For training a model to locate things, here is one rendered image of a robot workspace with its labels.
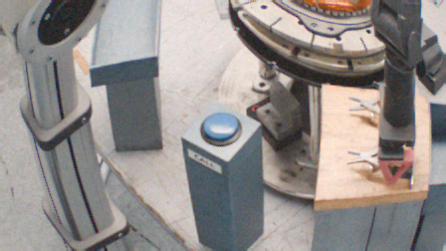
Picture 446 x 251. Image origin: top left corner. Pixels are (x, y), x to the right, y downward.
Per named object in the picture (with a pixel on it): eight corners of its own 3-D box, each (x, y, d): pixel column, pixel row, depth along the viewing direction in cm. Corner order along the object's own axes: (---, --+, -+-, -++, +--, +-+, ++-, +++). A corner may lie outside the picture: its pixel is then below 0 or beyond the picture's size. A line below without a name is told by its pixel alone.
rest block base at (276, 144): (274, 102, 191) (273, 94, 190) (303, 136, 187) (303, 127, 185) (245, 117, 190) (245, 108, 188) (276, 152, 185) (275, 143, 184)
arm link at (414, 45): (366, 2, 130) (407, 36, 125) (408, -15, 135) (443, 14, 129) (374, 71, 138) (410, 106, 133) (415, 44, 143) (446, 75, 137)
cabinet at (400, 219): (411, 199, 178) (425, 106, 158) (400, 277, 166) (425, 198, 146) (319, 209, 180) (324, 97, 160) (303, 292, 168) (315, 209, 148)
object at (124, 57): (110, 72, 201) (105, -29, 179) (169, 63, 201) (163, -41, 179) (111, 188, 185) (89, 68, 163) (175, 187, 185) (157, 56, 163)
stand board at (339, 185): (426, 105, 158) (427, 95, 156) (426, 199, 146) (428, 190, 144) (322, 96, 160) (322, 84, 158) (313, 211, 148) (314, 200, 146)
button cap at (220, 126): (217, 111, 160) (216, 106, 159) (244, 125, 158) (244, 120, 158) (197, 132, 158) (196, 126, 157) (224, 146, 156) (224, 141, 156)
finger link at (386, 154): (408, 157, 147) (415, 113, 141) (406, 194, 143) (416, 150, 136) (373, 157, 148) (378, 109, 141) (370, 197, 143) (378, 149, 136)
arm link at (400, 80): (376, 44, 132) (402, 72, 129) (402, 30, 135) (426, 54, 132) (376, 83, 137) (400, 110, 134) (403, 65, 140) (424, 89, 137)
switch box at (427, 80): (451, 75, 197) (452, 57, 193) (433, 97, 193) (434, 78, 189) (436, 58, 200) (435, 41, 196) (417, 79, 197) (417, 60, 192)
